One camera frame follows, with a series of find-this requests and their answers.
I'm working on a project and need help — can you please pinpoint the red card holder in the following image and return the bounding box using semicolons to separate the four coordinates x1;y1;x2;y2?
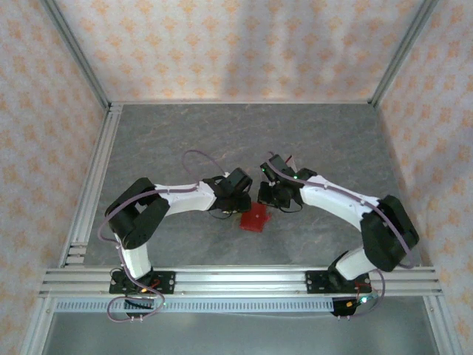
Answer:
239;202;272;233

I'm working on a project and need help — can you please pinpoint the grey metal sheet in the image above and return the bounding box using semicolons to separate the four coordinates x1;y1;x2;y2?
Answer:
42;310;440;355

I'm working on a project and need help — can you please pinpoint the black controller board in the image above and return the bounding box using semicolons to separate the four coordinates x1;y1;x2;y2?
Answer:
123;295;166;321
331;291;380;320

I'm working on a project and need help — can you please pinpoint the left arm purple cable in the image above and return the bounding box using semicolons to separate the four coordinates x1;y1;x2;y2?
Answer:
98;149;231;323

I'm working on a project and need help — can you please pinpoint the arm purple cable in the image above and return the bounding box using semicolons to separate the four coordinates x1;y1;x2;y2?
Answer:
98;149;231;323
265;149;417;321

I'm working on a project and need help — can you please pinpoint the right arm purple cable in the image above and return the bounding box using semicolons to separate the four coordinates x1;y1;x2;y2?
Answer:
265;149;417;321

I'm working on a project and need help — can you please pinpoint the wide aluminium frame rail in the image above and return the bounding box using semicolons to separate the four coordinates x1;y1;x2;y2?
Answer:
38;268;443;297

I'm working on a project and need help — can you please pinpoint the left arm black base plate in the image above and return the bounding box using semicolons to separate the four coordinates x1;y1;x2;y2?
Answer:
109;271;177;296

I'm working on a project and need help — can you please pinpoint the grey slotted cable duct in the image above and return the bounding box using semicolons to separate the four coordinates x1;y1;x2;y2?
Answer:
53;298;336;314

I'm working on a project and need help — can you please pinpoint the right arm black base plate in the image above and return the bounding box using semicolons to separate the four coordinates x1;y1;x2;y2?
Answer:
305;269;372;295

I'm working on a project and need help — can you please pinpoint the aluminium side rail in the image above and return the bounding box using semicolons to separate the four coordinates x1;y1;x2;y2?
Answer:
58;103;125;267

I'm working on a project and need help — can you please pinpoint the aluminium upright post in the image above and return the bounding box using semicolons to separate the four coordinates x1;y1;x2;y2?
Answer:
39;0;112;110
369;0;440;107

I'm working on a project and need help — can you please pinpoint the aluminium frame leg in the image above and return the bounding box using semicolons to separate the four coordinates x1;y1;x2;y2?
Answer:
423;297;463;355
18;297;56;355

